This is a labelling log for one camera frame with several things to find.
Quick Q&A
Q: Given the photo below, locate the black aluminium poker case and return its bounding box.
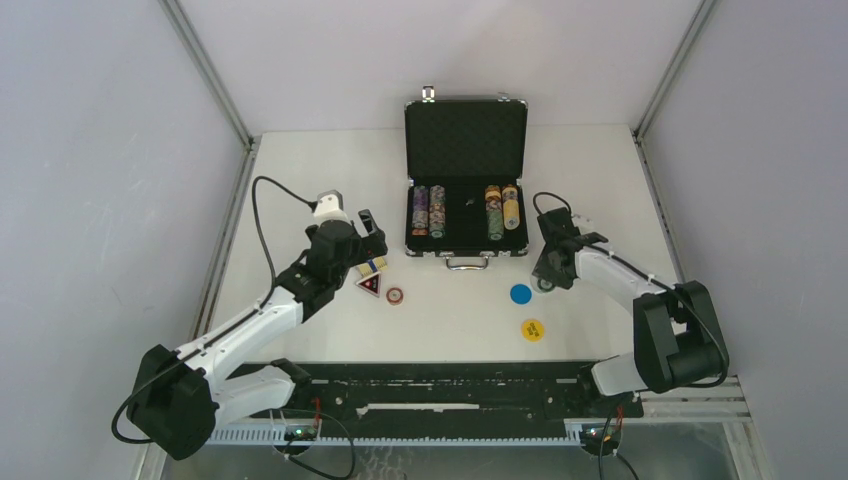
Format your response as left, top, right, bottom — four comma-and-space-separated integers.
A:
404, 85, 529, 270

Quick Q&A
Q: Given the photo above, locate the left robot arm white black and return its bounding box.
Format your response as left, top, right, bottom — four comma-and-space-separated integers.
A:
118, 210, 388, 460

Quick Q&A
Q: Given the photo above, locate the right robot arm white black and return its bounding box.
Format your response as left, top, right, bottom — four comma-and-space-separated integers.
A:
532, 207, 729, 416

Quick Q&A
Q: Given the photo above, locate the playing card deck box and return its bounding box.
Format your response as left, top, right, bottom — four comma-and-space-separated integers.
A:
357, 256, 388, 278

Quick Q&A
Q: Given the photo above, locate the red black triangular button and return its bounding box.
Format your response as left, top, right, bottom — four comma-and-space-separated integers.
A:
356, 272, 382, 298

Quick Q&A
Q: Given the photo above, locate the yellow chip row far right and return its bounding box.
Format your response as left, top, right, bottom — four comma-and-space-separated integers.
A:
501, 184, 521, 231

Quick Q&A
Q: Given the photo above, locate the blue round button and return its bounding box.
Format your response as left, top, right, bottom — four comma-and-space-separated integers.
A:
509, 284, 533, 305

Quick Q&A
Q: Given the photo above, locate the red white poker chip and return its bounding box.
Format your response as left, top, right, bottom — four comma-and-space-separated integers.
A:
386, 287, 404, 306

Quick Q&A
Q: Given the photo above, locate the green orange chip row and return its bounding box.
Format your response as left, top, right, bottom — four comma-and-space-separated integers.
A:
484, 185, 505, 241

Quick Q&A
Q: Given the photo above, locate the purple chip row far left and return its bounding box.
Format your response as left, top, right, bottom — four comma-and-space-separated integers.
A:
410, 185, 429, 236

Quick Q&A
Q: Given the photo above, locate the yellow round button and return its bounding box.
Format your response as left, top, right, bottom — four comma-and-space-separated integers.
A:
521, 319, 545, 342

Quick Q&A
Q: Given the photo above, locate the green chip row inner left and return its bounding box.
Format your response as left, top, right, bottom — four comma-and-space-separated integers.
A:
429, 185, 446, 239

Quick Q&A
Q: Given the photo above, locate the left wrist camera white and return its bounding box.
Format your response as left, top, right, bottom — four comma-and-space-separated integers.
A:
313, 190, 349, 225

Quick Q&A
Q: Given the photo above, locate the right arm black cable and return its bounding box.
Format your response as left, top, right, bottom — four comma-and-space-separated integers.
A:
531, 191, 730, 392

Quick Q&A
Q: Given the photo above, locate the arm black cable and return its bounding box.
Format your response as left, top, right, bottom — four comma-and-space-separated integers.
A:
531, 191, 730, 392
111, 175, 319, 445

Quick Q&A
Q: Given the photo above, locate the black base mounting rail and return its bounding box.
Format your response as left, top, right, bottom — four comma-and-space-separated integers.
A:
257, 361, 613, 440

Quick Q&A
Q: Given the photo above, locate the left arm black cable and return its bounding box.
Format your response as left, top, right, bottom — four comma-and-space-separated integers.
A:
111, 175, 319, 445

